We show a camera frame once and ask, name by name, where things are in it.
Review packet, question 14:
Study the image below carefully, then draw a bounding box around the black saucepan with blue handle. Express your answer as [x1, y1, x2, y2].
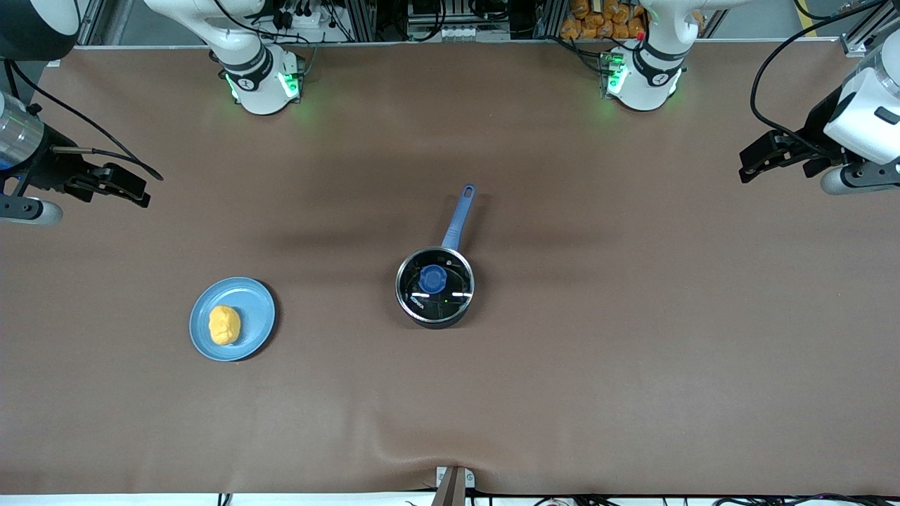
[395, 184, 477, 330]

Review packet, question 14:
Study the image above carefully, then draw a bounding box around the yellow potato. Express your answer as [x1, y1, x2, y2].
[209, 305, 241, 346]

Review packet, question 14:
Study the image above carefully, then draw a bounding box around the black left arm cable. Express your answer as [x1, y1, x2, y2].
[750, 0, 888, 159]

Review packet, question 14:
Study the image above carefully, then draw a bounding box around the orange packaged snacks pile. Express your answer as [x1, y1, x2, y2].
[560, 0, 648, 40]

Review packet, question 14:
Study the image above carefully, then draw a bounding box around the aluminium equipment rack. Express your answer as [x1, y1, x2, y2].
[337, 0, 563, 41]

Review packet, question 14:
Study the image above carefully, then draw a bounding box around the aluminium frame profile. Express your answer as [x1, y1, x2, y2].
[76, 0, 134, 47]
[840, 0, 900, 57]

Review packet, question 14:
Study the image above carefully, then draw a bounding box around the blue round plate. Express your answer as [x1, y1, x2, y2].
[188, 277, 277, 362]

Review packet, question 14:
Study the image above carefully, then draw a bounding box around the white power strip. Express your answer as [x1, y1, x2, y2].
[271, 0, 331, 29]

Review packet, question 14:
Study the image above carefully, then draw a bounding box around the brown table cover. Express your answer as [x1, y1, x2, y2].
[0, 39, 900, 496]

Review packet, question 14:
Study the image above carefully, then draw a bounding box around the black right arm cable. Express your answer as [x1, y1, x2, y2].
[4, 60, 165, 182]

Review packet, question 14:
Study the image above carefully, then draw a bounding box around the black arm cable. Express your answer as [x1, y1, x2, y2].
[4, 60, 165, 182]
[750, 0, 888, 159]

